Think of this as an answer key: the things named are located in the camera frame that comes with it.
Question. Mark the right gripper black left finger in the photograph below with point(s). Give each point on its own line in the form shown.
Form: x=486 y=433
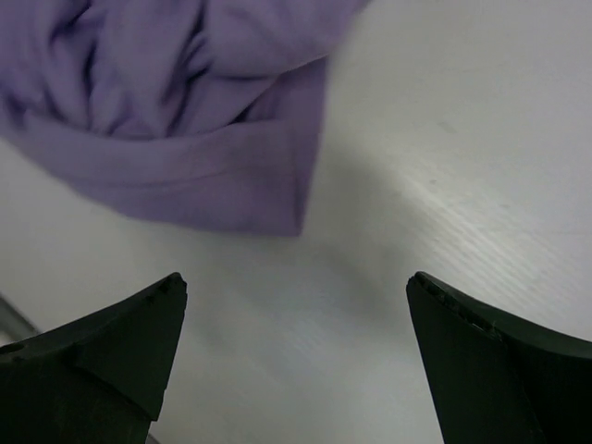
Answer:
x=99 y=379

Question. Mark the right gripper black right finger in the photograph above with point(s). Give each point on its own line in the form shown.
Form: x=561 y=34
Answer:
x=495 y=377

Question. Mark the lavender t shirt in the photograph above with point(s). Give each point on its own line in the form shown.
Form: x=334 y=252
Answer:
x=205 y=114

